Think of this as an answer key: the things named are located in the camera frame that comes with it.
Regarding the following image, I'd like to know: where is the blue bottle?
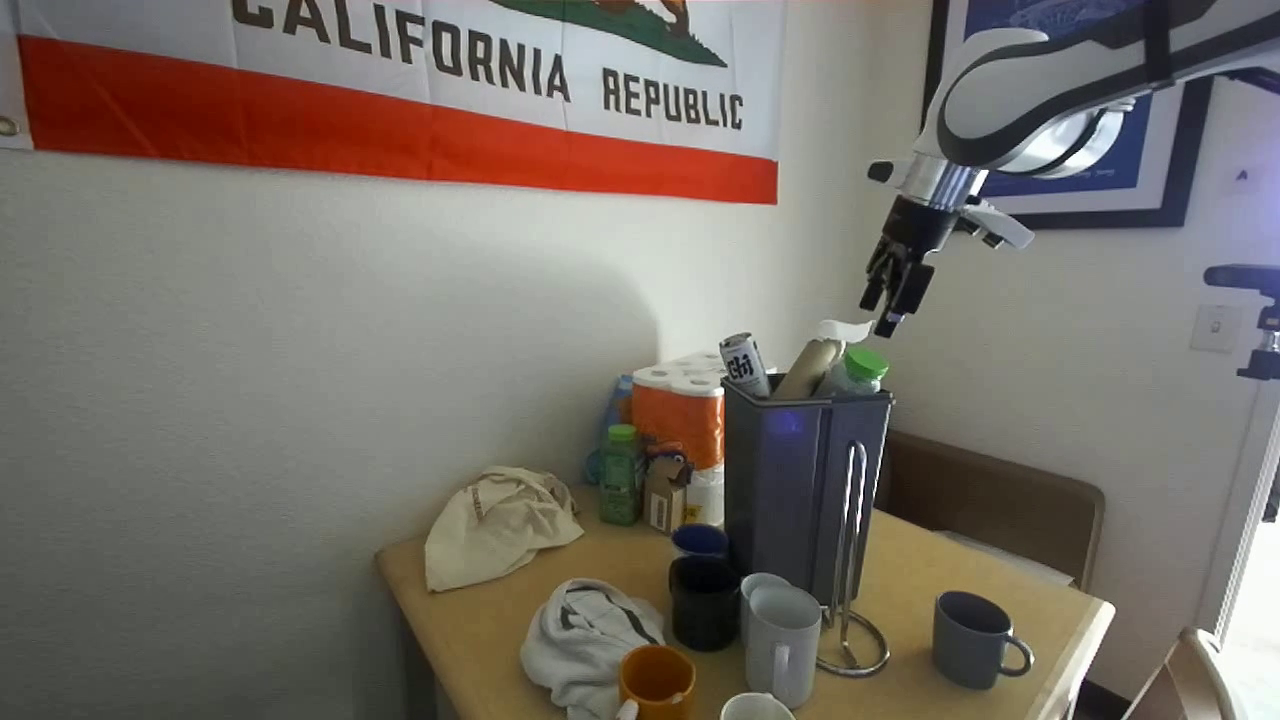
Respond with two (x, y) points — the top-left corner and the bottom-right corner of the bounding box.
(579, 371), (639, 491)

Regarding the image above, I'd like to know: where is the white light switch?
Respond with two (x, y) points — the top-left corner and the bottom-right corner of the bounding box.
(1189, 302), (1243, 361)

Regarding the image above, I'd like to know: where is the small jar with dark label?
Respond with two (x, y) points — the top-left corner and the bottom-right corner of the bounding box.
(639, 445), (699, 539)

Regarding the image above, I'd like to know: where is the beige cloth bag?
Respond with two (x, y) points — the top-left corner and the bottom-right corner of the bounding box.
(420, 465), (587, 602)

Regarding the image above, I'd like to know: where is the black mug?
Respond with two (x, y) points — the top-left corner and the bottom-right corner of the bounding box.
(663, 554), (744, 655)

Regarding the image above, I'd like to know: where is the orange mug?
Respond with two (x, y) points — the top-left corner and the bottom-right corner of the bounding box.
(612, 646), (699, 720)

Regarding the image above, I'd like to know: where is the green jar lid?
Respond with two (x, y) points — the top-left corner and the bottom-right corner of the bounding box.
(841, 344), (895, 394)

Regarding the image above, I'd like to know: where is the gray mug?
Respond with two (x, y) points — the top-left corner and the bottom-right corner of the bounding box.
(927, 590), (1042, 698)

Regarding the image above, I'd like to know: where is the brown chair back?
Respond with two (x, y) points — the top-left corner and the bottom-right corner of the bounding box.
(878, 424), (1108, 592)

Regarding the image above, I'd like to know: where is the white mug with blue interior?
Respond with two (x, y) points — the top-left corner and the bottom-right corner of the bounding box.
(668, 522), (732, 561)

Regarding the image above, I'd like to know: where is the orange paper towel pack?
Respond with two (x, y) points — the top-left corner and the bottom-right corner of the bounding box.
(623, 348), (732, 531)

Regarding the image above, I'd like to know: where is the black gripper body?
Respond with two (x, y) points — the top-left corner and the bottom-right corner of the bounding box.
(878, 196), (960, 282)

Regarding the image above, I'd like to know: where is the green plastic bottle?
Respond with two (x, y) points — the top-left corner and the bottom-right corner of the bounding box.
(594, 419), (650, 531)

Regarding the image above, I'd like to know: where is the California Republic flag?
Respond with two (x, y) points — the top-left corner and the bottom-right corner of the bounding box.
(0, 0), (785, 208)

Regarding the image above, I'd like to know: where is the cardboard paper towel roll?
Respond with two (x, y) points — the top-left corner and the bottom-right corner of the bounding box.
(774, 317), (882, 406)

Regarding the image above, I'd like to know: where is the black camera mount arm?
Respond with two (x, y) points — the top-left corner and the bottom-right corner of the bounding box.
(1234, 289), (1280, 387)

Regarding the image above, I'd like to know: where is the white mug with blue print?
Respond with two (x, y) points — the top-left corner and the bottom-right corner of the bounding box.
(718, 688), (802, 720)

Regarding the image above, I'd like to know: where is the white cloth with dark print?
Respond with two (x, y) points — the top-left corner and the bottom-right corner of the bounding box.
(513, 578), (668, 720)

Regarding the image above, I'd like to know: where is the tall white mug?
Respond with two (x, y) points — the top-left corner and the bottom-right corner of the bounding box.
(736, 570), (828, 712)

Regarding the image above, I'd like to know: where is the white can with black label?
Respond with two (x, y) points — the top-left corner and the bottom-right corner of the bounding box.
(718, 327), (775, 406)

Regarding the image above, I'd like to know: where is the white chair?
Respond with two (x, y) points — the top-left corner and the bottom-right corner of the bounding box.
(1123, 625), (1251, 720)

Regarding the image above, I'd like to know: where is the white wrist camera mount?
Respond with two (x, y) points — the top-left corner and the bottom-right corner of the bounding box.
(866, 150), (1042, 256)

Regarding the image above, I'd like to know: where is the clear plastic jar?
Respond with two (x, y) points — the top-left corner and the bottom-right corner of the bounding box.
(811, 344), (895, 406)

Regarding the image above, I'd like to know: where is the gray metal bin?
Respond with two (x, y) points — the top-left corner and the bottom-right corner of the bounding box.
(722, 378), (899, 613)

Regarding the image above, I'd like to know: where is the black stereo camera bar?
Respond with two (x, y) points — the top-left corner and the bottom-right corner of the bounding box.
(1200, 261), (1280, 296)

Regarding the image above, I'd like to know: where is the wire mug rack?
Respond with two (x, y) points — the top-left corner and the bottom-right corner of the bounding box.
(811, 437), (895, 685)

